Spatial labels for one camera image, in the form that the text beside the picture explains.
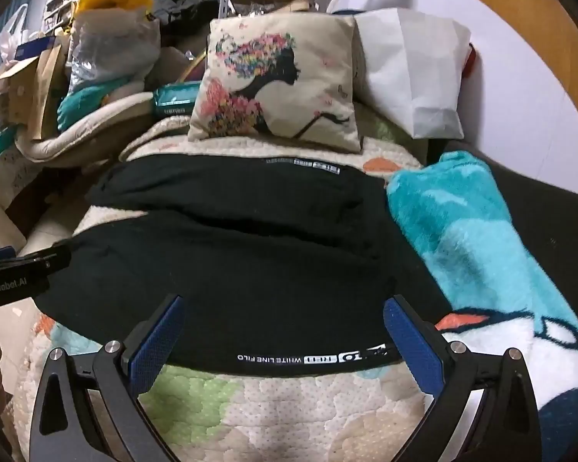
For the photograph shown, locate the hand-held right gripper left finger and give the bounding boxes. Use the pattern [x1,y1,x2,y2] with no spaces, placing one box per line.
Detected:
[29,293,184,462]

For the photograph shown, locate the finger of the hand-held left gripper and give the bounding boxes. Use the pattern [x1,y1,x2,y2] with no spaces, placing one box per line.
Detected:
[0,243,73,277]

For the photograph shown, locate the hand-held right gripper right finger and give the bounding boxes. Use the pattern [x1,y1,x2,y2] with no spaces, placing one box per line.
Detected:
[383,295,543,462]

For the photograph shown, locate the black pants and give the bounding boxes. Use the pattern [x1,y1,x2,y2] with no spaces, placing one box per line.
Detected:
[31,154,456,377]

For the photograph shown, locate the teal fleece blanket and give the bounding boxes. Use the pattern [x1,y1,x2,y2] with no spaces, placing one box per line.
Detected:
[385,151,578,444]

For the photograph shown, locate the beige padded cushion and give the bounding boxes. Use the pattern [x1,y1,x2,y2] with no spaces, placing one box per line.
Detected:
[14,91,157,162]

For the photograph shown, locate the quilted heart-pattern bed cover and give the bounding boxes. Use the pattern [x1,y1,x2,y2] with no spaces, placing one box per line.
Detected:
[10,118,463,462]

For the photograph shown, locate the teal cloth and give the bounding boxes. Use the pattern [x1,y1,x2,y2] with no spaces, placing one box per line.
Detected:
[57,79,145,131]

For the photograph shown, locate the brown paper bag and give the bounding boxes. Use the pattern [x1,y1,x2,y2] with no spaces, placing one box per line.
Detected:
[26,43,71,140]

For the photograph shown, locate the dark sofa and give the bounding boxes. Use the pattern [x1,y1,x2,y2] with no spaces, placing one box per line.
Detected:
[426,137,578,251]

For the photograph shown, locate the teal wipes packet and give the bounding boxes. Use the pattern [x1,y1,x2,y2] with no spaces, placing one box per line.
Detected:
[151,82,205,117]

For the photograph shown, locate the clear plastic bag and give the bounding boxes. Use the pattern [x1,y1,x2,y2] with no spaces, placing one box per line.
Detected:
[67,7,162,92]

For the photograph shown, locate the white plastic bag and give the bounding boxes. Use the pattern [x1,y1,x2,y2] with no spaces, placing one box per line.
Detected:
[0,2,44,63]

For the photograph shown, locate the floral printed pillow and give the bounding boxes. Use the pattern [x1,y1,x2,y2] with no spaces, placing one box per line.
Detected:
[188,15,364,155]

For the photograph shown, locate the white paper bag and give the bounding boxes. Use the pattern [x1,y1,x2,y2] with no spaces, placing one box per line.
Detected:
[354,8,473,140]

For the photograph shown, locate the black cloth pile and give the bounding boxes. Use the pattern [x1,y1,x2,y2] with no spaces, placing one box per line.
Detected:
[151,0,222,49]

